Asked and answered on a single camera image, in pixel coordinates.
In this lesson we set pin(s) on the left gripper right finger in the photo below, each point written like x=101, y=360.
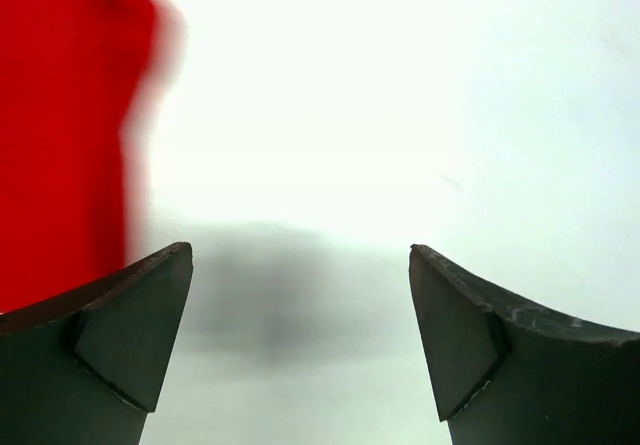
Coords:
x=506, y=370

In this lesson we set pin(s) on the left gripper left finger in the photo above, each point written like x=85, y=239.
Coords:
x=87, y=367

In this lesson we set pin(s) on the red t shirt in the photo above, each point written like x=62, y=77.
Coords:
x=72, y=71

